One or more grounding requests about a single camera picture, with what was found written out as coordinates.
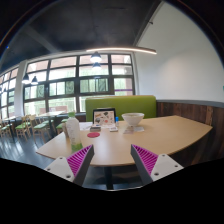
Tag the black pendant lamp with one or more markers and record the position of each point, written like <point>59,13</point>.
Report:
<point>95,57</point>
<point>34,81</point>

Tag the green upholstered bench back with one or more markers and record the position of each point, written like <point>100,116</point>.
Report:
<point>145,104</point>

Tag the curved linear ceiling light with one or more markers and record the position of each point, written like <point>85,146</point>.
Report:
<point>132,49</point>

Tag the clear plastic bottle green cap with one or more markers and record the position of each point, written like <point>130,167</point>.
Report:
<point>73,130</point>

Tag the black table leg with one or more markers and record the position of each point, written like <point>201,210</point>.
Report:
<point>108,178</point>

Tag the black pendant lamp left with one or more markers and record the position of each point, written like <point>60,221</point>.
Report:
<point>34,81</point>

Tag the wooden chair green cushion left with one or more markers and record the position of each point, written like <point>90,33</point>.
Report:
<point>22,130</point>

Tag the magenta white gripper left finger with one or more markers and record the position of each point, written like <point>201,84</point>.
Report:
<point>74,167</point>

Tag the framed picture sign stand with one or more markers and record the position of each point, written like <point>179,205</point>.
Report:
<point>104,116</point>

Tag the small blue capped bottle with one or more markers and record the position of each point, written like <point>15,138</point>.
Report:
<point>116,121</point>

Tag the small dark box on table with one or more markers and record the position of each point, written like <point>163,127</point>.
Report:
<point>95,128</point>

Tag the red round coaster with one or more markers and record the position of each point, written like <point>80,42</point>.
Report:
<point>93,134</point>

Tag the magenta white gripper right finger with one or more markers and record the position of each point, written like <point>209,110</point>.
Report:
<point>152,167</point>

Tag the wooden chair green seat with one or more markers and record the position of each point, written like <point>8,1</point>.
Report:
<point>39,129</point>

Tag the background wooden dining table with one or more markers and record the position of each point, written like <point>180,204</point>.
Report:
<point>49,115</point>

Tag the white ceramic bowl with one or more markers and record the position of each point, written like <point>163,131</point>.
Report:
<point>133,119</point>

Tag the black pendant lamp upper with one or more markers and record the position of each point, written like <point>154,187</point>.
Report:
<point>95,57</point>

